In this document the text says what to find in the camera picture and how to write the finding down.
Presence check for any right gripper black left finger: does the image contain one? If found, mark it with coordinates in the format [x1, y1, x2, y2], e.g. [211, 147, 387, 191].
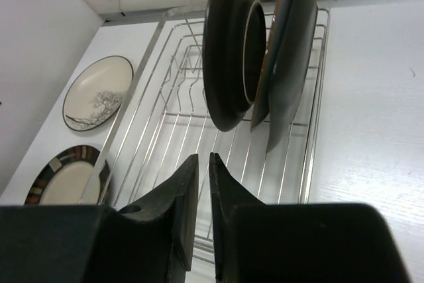
[1, 154, 199, 282]

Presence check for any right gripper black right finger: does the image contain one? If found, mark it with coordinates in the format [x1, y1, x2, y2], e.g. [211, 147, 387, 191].
[209, 153, 410, 282]

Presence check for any grey deer round plate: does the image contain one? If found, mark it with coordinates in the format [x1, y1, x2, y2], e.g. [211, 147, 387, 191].
[250, 0, 292, 131]

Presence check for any cream plate with tree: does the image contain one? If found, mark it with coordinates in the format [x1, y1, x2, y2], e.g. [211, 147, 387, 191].
[62, 56, 134, 132]

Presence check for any dark floral rectangular plate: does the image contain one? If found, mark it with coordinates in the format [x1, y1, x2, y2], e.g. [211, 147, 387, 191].
[266, 0, 317, 152]

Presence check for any metal rimmed round plate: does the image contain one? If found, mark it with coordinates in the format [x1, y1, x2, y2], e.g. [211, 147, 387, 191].
[202, 0, 266, 132]

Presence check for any cream plate checkered rim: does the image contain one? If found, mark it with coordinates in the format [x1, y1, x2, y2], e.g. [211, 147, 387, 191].
[25, 144, 112, 205]

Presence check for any wire dish rack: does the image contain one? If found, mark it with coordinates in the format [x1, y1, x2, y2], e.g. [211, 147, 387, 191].
[99, 0, 331, 264]

